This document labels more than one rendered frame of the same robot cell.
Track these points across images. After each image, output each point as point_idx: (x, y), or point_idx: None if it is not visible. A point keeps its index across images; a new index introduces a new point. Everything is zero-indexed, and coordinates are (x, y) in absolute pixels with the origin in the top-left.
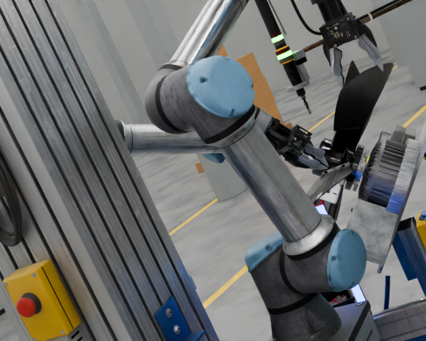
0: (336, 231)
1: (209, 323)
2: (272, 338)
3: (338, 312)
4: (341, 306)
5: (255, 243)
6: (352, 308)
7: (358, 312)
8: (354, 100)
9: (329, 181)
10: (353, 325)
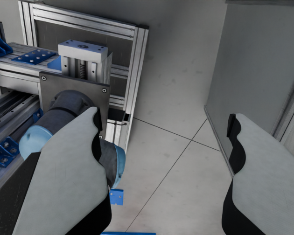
0: (111, 185)
1: (19, 159)
2: (44, 99)
3: (89, 93)
4: (89, 84)
5: (24, 148)
6: (99, 93)
7: (106, 102)
8: None
9: None
10: (106, 117)
